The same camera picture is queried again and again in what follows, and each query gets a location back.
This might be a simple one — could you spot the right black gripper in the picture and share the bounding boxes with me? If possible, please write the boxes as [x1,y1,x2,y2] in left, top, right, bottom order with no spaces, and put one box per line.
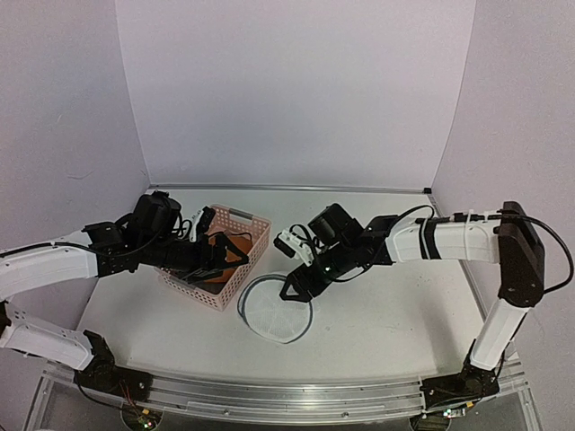
[281,241,357,303]

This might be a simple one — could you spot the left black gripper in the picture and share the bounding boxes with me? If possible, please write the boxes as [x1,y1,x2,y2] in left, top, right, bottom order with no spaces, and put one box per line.
[140,233,249,285]

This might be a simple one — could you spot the orange bra black straps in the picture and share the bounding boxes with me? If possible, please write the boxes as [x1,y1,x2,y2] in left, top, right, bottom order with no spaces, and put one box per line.
[192,231,255,284]

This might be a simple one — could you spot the pink perforated plastic basket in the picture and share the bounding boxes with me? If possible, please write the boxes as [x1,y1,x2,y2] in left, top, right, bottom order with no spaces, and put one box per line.
[158,205,271,311]

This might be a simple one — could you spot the white mesh laundry bag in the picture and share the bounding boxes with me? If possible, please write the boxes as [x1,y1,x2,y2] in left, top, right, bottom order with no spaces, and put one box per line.
[236,273,314,345]

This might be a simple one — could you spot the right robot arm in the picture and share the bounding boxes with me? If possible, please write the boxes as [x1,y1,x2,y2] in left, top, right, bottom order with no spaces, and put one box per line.
[273,201,545,398]

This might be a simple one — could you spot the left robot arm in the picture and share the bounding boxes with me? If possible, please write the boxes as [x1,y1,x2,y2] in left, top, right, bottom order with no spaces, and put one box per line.
[1,191,249,392]

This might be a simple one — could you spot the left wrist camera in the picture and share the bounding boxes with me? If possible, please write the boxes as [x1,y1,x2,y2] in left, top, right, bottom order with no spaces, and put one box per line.
[188,207,216,242]

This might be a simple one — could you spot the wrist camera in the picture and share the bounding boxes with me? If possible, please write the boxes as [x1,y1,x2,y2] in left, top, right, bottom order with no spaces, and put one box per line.
[273,224,321,267]
[188,207,216,242]

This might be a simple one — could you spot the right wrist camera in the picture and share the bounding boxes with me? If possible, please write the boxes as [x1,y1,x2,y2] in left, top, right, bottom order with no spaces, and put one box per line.
[273,224,321,267]

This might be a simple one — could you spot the aluminium front rail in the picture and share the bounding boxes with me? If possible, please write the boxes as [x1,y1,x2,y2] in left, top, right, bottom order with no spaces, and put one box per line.
[45,360,526,424]

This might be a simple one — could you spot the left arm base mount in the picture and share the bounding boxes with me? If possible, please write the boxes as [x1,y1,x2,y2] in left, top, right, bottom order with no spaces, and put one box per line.
[75,330,153,401]

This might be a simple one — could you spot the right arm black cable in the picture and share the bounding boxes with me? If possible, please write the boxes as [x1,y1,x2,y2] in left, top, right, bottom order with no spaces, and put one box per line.
[385,205,575,297]

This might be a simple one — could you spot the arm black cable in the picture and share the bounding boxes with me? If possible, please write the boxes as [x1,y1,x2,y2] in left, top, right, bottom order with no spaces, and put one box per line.
[385,205,575,297]
[0,242,100,261]

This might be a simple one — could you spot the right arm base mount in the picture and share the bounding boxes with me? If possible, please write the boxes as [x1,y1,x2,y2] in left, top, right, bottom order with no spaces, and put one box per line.
[420,344,500,412]

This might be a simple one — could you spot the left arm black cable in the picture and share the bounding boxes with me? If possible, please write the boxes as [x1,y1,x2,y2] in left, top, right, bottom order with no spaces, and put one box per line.
[0,242,100,261]

